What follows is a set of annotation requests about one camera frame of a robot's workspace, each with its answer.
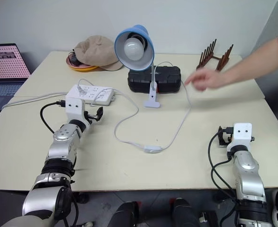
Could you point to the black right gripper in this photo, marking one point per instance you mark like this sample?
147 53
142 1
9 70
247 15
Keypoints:
224 138

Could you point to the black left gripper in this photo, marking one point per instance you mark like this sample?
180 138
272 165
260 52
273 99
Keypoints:
91 116

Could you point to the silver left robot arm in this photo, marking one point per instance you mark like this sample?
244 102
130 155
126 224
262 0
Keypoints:
60 151

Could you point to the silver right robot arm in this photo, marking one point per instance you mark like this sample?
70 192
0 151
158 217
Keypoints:
247 170

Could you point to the person's bare forearm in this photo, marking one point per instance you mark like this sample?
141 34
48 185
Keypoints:
252 65

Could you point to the blue desk lamp white clip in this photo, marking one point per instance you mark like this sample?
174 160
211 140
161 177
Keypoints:
134 30

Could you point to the person's bare hand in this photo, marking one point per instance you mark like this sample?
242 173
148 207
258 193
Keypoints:
211 79

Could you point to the white power strip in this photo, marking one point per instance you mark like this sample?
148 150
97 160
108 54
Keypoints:
101 95

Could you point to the orange yellow plastic plate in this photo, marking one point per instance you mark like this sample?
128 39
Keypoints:
82 68

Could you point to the small black object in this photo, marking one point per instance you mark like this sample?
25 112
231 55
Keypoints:
73 59

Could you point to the beige baseball cap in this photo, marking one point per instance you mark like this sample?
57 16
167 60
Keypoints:
96 52

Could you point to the white round light bulb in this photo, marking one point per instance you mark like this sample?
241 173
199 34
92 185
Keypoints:
134 49

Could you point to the black plastic tool case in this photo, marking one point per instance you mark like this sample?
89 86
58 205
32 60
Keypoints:
167 78

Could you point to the brown wooden peg rack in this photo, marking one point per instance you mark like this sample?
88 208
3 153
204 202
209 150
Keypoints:
206 56

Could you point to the dark rounded shape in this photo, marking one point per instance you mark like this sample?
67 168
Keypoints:
123 215
185 212

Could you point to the open laptop pink screen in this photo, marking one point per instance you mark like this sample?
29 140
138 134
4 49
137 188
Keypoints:
3 63

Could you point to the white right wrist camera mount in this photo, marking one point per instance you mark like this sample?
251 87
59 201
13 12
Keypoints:
242 132

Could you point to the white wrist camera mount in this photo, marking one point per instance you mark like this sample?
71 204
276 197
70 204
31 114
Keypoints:
73 106
242 132

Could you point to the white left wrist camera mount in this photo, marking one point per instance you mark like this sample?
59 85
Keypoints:
73 106

